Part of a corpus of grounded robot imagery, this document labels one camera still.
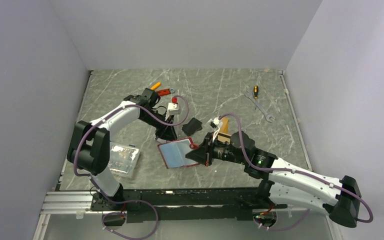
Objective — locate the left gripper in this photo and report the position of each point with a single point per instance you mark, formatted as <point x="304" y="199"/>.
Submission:
<point x="166" y="132"/>

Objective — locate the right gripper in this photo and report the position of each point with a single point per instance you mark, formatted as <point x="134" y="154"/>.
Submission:
<point x="204" y="154"/>

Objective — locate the red leather card holder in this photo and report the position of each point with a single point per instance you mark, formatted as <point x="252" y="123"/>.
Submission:
<point x="174" y="153"/>

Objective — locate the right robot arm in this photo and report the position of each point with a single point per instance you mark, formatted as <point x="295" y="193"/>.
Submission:
<point x="281" y="182"/>

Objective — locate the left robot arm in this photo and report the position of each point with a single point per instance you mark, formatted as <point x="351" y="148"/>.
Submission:
<point x="89" y="148"/>

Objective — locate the clear plastic screw box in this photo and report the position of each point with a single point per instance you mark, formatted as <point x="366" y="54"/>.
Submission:
<point x="123" y="159"/>

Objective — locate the silver open end wrench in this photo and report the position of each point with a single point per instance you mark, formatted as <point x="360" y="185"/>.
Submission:
<point x="269" y="117"/>

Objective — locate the orange black screwdriver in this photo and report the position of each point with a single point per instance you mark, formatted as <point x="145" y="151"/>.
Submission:
<point x="255" y="92"/>

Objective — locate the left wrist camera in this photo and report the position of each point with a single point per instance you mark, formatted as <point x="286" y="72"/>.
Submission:
<point x="173" y="107"/>

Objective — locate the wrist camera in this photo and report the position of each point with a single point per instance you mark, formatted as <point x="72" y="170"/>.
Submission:
<point x="173" y="107"/>
<point x="216" y="124"/>

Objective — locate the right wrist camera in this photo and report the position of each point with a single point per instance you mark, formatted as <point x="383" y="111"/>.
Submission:
<point x="216" y="124"/>

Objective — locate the red handled adjustable wrench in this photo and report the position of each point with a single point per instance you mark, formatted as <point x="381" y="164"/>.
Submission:
<point x="165" y="92"/>

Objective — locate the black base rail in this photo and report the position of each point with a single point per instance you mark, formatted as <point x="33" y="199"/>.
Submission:
<point x="239" y="203"/>

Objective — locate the aluminium frame rail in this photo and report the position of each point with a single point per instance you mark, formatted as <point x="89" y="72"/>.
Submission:
<point x="67" y="215"/>

